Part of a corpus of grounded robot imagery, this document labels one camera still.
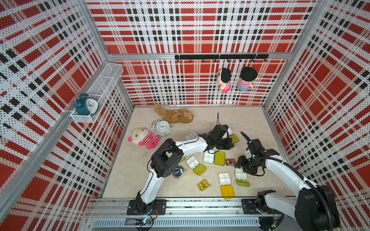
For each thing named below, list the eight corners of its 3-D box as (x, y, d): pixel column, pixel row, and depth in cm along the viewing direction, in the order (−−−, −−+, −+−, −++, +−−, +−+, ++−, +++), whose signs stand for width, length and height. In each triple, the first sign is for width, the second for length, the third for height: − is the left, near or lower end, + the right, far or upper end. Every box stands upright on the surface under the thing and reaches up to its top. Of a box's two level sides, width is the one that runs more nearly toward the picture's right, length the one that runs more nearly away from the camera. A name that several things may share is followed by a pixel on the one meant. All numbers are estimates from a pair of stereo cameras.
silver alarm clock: (149, 129, 107) (148, 125, 104) (159, 119, 113) (158, 116, 110) (165, 138, 102) (164, 135, 98) (174, 128, 108) (174, 124, 104)
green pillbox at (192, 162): (185, 163, 91) (184, 161, 89) (192, 156, 94) (192, 154, 92) (199, 178, 85) (199, 176, 83) (207, 170, 88) (207, 168, 86)
